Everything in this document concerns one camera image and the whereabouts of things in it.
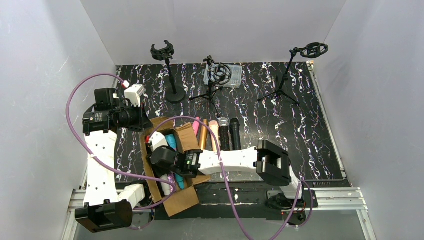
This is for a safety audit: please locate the brown cardboard box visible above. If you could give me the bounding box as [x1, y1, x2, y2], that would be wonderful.
[140, 117, 211, 217]

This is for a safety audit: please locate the purple glitter microphone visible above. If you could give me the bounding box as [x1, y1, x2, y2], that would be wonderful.
[167, 172, 178, 193]

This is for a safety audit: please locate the turquoise blue microphone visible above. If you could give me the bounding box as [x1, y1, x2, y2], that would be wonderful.
[165, 134, 185, 190]

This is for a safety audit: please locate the black round-base microphone stand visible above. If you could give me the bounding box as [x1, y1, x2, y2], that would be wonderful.
[150, 40, 187, 104]

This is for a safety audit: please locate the pink microphone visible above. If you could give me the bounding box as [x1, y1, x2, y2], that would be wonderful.
[192, 117, 200, 136]

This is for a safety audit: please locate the gold microphone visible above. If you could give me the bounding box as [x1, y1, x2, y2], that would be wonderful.
[199, 119, 209, 150]

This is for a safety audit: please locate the beige microphone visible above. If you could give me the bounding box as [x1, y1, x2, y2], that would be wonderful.
[209, 120, 219, 153]

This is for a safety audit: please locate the black glitter silver-mesh microphone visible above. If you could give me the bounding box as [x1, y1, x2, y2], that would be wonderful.
[218, 117, 231, 151]

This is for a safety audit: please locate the black orange-tipped microphone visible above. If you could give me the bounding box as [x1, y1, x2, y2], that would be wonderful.
[230, 118, 242, 151]

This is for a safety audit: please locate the black tripod microphone stand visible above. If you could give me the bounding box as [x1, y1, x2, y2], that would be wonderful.
[188, 55, 233, 110]
[257, 42, 329, 106]

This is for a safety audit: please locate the white microphone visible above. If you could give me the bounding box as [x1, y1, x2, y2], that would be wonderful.
[160, 174, 173, 196]

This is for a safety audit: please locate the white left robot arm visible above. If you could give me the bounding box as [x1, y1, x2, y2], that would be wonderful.
[74, 84, 153, 233]

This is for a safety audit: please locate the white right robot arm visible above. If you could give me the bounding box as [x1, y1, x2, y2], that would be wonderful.
[150, 140, 303, 200]

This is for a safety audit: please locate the clear plastic organizer box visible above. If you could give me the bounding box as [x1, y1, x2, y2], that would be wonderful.
[203, 65, 243, 89]

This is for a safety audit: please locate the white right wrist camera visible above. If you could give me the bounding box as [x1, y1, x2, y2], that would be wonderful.
[147, 132, 169, 152]

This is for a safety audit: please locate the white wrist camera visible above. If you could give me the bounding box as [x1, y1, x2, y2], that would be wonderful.
[124, 84, 146, 107]
[147, 132, 169, 152]

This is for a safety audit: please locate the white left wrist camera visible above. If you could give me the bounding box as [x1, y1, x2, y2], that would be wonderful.
[124, 84, 146, 107]

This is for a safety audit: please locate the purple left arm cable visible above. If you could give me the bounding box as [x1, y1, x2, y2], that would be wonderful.
[65, 73, 176, 231]

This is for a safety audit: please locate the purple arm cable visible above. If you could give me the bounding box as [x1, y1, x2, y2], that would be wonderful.
[145, 115, 314, 240]
[65, 73, 176, 231]

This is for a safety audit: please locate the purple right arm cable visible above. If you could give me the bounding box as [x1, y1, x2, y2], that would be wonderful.
[145, 115, 314, 240]

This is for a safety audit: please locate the aluminium frame rail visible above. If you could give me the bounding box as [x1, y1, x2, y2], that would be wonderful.
[62, 183, 376, 240]

